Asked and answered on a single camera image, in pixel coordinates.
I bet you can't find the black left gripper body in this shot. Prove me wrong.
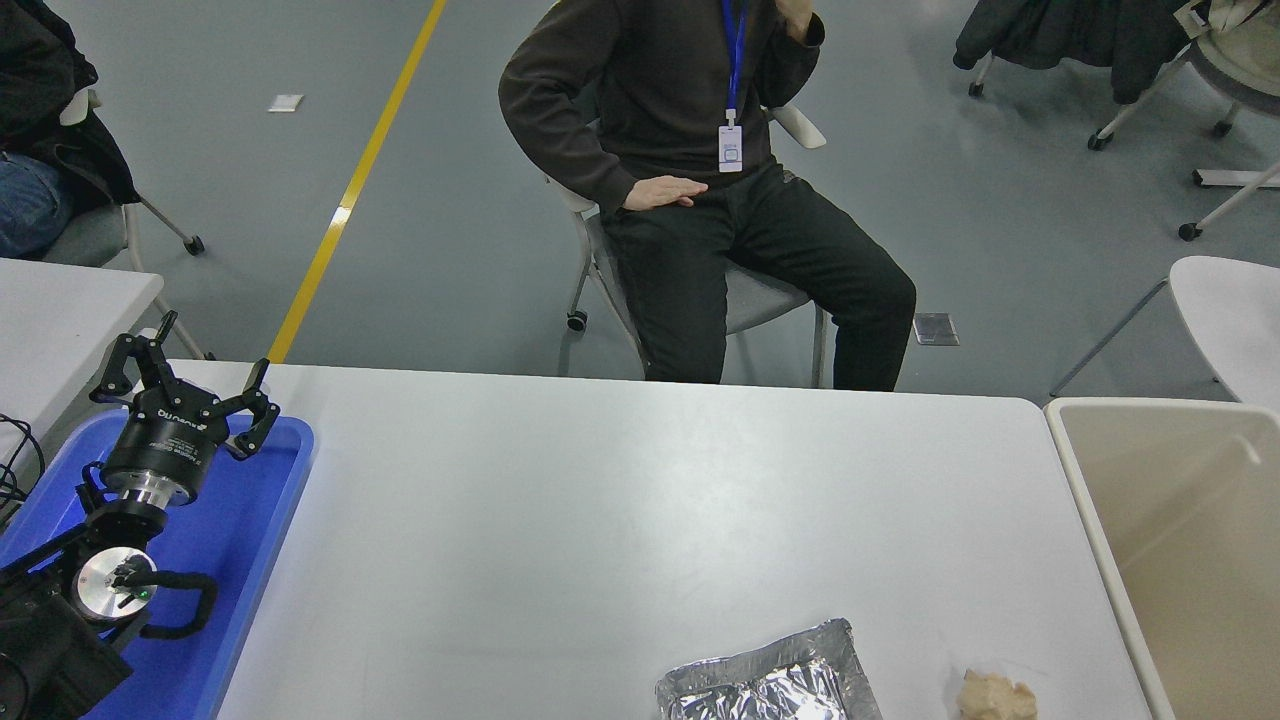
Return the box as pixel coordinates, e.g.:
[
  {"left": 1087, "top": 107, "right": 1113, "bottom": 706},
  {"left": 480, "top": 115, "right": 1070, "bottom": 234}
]
[{"left": 100, "top": 385, "right": 234, "bottom": 501}]

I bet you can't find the silver foil tray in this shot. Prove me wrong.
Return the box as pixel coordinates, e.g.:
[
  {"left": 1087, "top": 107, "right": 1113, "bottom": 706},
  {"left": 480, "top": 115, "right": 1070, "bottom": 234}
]
[{"left": 655, "top": 617, "right": 884, "bottom": 720}]

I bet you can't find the person's right hand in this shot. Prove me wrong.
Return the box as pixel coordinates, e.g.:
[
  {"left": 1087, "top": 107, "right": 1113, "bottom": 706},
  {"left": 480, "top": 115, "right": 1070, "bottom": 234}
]
[{"left": 622, "top": 175, "right": 710, "bottom": 213}]

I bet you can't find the white side table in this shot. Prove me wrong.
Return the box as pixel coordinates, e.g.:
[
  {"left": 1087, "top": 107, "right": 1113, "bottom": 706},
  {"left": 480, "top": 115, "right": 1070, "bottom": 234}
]
[{"left": 0, "top": 258, "right": 164, "bottom": 471}]

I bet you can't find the blue plastic tray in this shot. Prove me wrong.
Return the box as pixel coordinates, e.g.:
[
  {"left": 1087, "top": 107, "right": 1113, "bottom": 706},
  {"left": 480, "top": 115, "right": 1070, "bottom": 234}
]
[{"left": 0, "top": 410, "right": 316, "bottom": 720}]

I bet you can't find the yellow floor tape line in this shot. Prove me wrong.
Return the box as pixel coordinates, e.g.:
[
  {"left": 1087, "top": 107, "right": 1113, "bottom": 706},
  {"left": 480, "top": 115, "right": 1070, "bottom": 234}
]
[{"left": 266, "top": 0, "right": 448, "bottom": 364}]

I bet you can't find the grey chair with white armrests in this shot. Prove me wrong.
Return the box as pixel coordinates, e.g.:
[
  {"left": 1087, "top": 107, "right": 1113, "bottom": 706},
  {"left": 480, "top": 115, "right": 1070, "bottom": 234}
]
[
  {"left": 545, "top": 95, "right": 831, "bottom": 389},
  {"left": 45, "top": 88, "right": 216, "bottom": 361}
]

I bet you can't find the person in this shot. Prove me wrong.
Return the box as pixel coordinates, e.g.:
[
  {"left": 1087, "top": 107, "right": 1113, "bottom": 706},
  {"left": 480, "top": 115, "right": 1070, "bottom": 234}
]
[
  {"left": 497, "top": 0, "right": 918, "bottom": 393},
  {"left": 0, "top": 0, "right": 141, "bottom": 259}
]

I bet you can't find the crumpled tan paper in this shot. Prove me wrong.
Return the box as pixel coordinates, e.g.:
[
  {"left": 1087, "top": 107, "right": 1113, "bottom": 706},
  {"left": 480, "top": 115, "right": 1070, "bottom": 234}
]
[{"left": 957, "top": 668, "right": 1039, "bottom": 720}]

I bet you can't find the dark jacket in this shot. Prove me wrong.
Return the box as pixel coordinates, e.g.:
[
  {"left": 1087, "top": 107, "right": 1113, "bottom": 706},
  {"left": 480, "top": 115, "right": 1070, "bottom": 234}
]
[{"left": 952, "top": 0, "right": 1196, "bottom": 106}]

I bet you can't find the large pale bin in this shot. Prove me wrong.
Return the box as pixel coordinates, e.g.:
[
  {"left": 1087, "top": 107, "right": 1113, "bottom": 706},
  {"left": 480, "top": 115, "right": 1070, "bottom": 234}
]
[{"left": 1042, "top": 396, "right": 1280, "bottom": 720}]

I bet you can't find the white plastic chair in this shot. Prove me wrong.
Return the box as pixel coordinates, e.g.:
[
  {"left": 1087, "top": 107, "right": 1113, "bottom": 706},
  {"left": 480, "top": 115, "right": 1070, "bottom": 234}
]
[{"left": 1048, "top": 255, "right": 1280, "bottom": 411}]

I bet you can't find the white wheeled stand base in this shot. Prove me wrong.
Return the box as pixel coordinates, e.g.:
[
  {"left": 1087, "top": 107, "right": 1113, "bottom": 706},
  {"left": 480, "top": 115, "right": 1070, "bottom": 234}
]
[{"left": 1177, "top": 165, "right": 1280, "bottom": 242}]

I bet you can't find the grey wheeled chair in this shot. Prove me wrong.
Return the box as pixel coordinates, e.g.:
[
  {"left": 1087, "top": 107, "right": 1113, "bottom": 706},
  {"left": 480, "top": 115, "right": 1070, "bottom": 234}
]
[{"left": 967, "top": 0, "right": 1280, "bottom": 151}]

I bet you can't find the black cable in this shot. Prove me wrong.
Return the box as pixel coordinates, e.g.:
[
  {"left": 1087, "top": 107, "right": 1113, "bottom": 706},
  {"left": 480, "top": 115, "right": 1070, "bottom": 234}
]
[{"left": 0, "top": 415, "right": 46, "bottom": 526}]

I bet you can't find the blue lanyard with badge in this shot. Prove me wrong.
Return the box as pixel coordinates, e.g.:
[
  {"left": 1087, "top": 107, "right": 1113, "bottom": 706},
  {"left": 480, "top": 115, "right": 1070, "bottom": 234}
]
[{"left": 717, "top": 0, "right": 749, "bottom": 174}]

